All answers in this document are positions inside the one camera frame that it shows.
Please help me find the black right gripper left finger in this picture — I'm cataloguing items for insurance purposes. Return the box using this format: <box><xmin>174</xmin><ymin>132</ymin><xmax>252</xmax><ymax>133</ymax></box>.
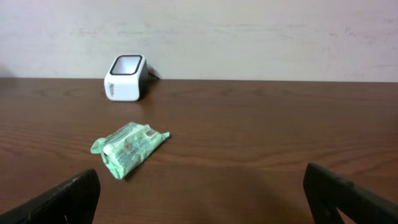
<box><xmin>1</xmin><ymin>169</ymin><xmax>101</xmax><ymax>224</ymax></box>

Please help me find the green snack packet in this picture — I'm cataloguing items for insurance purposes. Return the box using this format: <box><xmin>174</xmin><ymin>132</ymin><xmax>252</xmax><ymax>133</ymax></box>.
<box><xmin>90</xmin><ymin>122</ymin><xmax>170</xmax><ymax>180</ymax></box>

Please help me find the white barcode scanner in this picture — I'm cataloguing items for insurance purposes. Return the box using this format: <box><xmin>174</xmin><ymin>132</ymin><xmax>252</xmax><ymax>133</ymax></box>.
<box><xmin>104</xmin><ymin>54</ymin><xmax>149</xmax><ymax>101</ymax></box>

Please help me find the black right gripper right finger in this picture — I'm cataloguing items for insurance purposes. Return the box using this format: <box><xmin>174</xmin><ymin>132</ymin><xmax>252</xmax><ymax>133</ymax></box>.
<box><xmin>303</xmin><ymin>163</ymin><xmax>397</xmax><ymax>224</ymax></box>

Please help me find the black scanner cable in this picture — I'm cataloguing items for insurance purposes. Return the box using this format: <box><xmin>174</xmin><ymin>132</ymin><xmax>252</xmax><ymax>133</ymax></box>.
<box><xmin>147</xmin><ymin>64</ymin><xmax>161</xmax><ymax>81</ymax></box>

